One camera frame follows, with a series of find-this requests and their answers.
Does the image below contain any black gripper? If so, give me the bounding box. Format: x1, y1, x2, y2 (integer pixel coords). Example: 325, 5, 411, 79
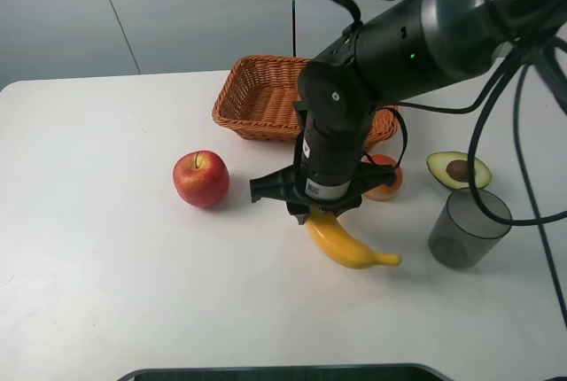
249, 104, 397, 225

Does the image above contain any yellow banana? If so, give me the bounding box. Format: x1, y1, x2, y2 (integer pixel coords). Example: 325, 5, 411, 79
305, 211, 401, 269

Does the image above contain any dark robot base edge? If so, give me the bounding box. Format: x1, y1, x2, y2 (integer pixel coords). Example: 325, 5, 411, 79
120, 363, 449, 381

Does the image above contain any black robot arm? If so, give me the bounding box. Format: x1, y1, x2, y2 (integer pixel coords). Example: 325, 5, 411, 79
250, 0, 566, 222

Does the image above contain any orange wicker basket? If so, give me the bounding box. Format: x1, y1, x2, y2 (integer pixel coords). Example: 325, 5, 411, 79
213, 55, 398, 152

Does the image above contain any orange peach fruit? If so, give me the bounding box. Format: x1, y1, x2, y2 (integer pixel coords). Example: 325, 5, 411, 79
364, 154, 403, 201

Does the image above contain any red apple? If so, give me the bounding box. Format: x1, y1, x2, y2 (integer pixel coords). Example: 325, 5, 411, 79
173, 150, 229, 208

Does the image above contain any halved avocado with pit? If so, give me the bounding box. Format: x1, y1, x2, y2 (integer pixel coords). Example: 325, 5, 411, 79
426, 151, 493, 191

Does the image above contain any grey translucent plastic cup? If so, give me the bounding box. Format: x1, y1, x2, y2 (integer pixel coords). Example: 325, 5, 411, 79
428, 189, 511, 270

